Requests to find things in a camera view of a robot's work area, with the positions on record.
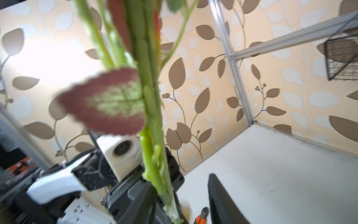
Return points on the yellow tape roll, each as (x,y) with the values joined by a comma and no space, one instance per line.
(185,212)

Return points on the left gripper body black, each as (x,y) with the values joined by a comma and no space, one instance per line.
(95,172)

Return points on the pink flower bouquet green stems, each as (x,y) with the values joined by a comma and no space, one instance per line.
(124,99)

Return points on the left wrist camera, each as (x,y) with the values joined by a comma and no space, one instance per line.
(123,153)

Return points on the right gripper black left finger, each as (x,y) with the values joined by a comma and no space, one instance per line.
(143,209)

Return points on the orange black pliers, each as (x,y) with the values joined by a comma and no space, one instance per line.
(202,218)

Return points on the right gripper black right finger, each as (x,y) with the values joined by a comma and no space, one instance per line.
(223,210)

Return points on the black wire basket right wall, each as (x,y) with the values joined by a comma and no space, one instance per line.
(341,52)

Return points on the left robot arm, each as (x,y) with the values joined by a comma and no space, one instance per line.
(85,190)

